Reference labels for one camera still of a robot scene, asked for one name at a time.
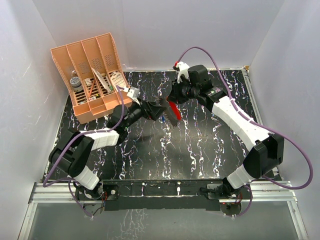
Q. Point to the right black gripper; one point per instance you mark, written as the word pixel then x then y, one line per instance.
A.
pixel 174 95

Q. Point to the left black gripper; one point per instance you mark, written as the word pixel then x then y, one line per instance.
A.
pixel 150 110

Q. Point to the white and red keyring holder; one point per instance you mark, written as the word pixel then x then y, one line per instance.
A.
pixel 171 113

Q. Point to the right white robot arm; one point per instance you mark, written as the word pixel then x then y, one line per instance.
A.
pixel 265 149

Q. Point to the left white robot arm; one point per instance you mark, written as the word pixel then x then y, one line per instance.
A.
pixel 72 152

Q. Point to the white labelled packet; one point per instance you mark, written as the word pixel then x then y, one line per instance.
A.
pixel 117 79

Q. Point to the white envelope card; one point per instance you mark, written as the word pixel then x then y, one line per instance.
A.
pixel 103 80

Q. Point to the orange pencil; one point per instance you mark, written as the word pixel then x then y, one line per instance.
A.
pixel 91 89

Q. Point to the small white label box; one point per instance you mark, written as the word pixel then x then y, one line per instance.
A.
pixel 88 82

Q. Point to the orange plastic desk organizer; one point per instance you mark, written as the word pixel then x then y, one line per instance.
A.
pixel 77 60

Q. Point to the grey round tin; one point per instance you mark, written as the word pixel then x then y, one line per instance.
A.
pixel 76 84

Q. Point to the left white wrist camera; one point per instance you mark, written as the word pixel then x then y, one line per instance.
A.
pixel 133 93

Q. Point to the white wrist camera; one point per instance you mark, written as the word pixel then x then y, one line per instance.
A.
pixel 182 69
pixel 133 93

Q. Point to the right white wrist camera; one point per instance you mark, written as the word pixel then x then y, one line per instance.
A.
pixel 182 69

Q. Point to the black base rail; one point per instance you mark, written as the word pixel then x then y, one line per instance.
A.
pixel 169 194

